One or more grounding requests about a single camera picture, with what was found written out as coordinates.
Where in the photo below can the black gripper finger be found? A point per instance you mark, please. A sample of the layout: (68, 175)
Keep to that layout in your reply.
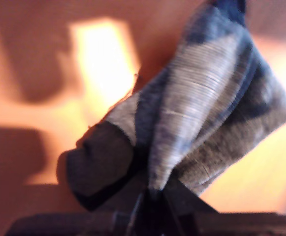
(182, 206)
(130, 216)

